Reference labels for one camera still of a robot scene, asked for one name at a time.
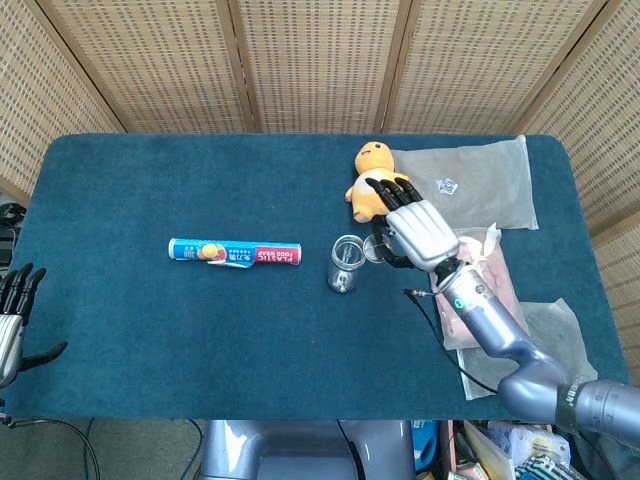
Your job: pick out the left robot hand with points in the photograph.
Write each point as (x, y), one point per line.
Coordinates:
(11, 330)

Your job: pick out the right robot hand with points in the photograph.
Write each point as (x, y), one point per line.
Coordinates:
(422, 230)

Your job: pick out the jar lid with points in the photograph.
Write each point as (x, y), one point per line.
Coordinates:
(370, 248)

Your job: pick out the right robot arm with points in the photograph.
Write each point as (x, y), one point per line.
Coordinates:
(500, 330)

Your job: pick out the clear bag with pink contents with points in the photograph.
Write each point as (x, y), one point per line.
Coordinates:
(496, 255)

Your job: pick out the grey frosted zip bag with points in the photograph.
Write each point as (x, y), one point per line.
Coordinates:
(480, 165)

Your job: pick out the yellow plush toy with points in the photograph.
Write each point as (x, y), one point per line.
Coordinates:
(372, 157)

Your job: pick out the clear glass bottle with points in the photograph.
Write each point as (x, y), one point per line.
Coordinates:
(345, 272)

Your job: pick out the dark equipment box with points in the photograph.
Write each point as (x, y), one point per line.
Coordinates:
(7, 230)

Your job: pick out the plastic wrap box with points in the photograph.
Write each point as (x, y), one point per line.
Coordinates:
(280, 255)

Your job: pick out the translucent empty zip bag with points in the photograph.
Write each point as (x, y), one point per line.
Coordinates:
(555, 325)

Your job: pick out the teal blue table cloth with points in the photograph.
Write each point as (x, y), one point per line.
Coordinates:
(200, 340)

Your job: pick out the woven rattan folding screen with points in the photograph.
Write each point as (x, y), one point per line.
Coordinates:
(320, 60)

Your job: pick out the blue carton package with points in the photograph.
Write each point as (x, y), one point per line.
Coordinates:
(424, 442)

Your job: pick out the white crumpled plastic bag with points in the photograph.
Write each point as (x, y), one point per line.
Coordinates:
(525, 440)

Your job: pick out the grey robot torso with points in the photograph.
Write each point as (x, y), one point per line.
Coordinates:
(300, 450)

